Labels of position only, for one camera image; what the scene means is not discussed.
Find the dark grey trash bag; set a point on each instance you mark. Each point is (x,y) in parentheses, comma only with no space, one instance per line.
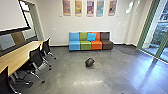
(89,62)

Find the green sofa seat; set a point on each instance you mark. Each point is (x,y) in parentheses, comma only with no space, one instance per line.
(85,43)

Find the blue sofa seat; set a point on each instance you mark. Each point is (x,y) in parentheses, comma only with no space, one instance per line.
(74,41)

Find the light blue cushion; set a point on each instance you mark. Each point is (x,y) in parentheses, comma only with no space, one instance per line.
(91,37)

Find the orange sofa seat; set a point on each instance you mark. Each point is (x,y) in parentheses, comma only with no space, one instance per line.
(96,44)

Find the brown sofa seat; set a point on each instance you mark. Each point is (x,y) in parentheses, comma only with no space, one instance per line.
(106,41)

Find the black office chair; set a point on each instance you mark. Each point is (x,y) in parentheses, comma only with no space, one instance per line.
(36,59)
(4,81)
(46,47)

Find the long wooden table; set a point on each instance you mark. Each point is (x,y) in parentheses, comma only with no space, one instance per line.
(16,56)

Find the white projector screen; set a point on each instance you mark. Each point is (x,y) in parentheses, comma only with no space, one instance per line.
(11,13)

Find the yellow wall poster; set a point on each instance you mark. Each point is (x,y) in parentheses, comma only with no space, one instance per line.
(78,8)

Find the blue wall poster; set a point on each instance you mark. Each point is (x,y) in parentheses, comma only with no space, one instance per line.
(100,8)

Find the orange wall poster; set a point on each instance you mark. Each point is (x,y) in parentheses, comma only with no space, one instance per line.
(66,7)

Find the salmon wall poster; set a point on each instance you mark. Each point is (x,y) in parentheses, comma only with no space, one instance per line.
(112,7)

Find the grey door frame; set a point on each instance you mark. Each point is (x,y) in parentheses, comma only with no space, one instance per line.
(38,20)

